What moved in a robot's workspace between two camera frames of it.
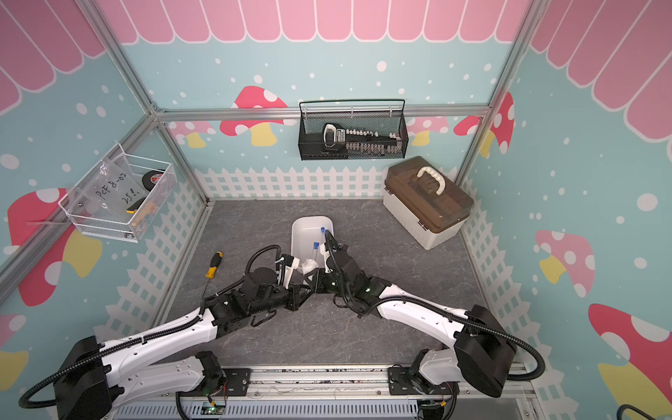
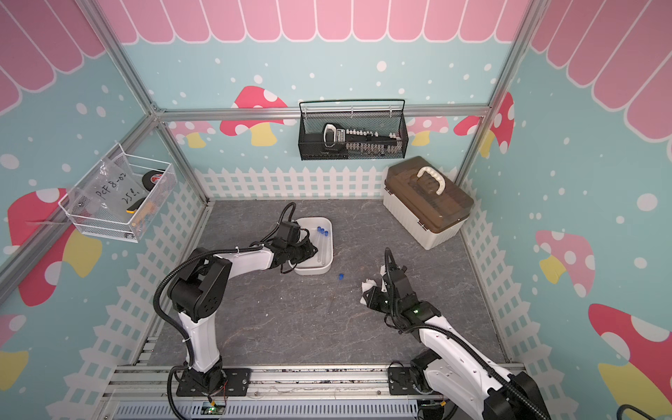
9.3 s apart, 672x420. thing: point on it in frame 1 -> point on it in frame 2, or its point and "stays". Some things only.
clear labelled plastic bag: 110,192 stays
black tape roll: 150,178 stays
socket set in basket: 360,140 stays
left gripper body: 280,297 -> 299,252
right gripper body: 327,283 -> 380,301
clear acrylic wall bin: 121,198 stays
